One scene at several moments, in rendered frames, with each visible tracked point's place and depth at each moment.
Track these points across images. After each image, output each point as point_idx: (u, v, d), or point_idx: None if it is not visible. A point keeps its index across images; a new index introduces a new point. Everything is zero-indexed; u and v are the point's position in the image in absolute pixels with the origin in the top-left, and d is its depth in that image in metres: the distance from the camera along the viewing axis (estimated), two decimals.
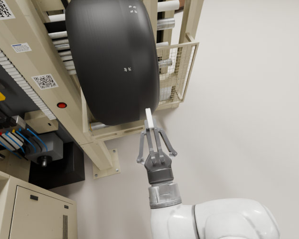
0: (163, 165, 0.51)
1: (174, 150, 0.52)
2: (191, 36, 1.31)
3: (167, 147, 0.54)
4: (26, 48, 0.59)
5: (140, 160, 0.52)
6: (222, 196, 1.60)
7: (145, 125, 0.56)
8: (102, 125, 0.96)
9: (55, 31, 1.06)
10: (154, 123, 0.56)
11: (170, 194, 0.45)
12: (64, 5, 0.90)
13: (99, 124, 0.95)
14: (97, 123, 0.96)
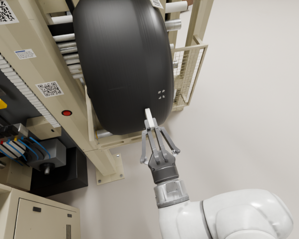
0: (168, 163, 0.50)
1: (177, 148, 0.52)
2: (199, 39, 1.26)
3: (169, 145, 0.54)
4: (31, 54, 0.54)
5: (144, 160, 0.51)
6: None
7: (146, 125, 0.56)
8: (109, 134, 0.91)
9: (59, 33, 1.01)
10: (154, 122, 0.56)
11: (177, 191, 0.44)
12: (69, 6, 0.85)
13: (106, 133, 0.91)
14: (104, 133, 0.90)
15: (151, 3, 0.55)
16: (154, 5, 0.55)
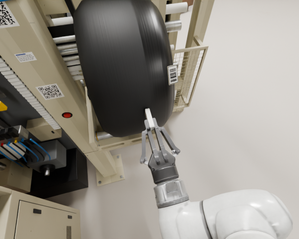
0: (167, 163, 0.50)
1: (177, 148, 0.52)
2: (199, 40, 1.26)
3: (169, 145, 0.54)
4: (31, 57, 0.54)
5: (144, 160, 0.51)
6: None
7: (146, 125, 0.56)
8: (110, 137, 0.93)
9: (59, 35, 1.01)
10: (154, 122, 0.56)
11: (177, 191, 0.44)
12: (70, 8, 0.85)
13: (107, 138, 0.92)
14: (105, 138, 0.91)
15: (168, 80, 0.56)
16: (170, 85, 0.56)
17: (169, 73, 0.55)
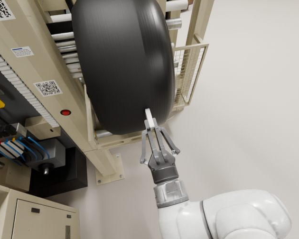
0: (167, 163, 0.50)
1: (177, 148, 0.52)
2: (200, 38, 1.24)
3: (169, 145, 0.54)
4: (28, 52, 0.53)
5: (144, 160, 0.51)
6: None
7: (146, 125, 0.56)
8: (109, 135, 0.92)
9: (58, 32, 1.00)
10: (154, 122, 0.56)
11: (177, 191, 0.44)
12: (68, 4, 0.84)
13: (107, 136, 0.91)
14: (105, 136, 0.90)
15: (164, 123, 0.76)
16: (164, 123, 0.77)
17: (166, 121, 0.74)
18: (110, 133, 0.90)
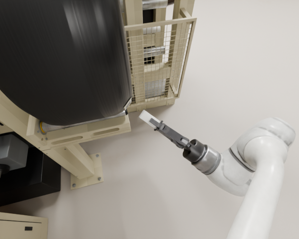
0: (186, 149, 0.57)
1: (181, 143, 0.52)
2: (186, 12, 1.03)
3: (177, 137, 0.54)
4: None
5: None
6: (225, 211, 1.32)
7: None
8: (59, 125, 0.68)
9: None
10: (153, 124, 0.56)
11: (200, 170, 0.57)
12: None
13: None
14: None
15: (124, 110, 0.57)
16: (125, 110, 0.58)
17: (125, 107, 0.55)
18: None
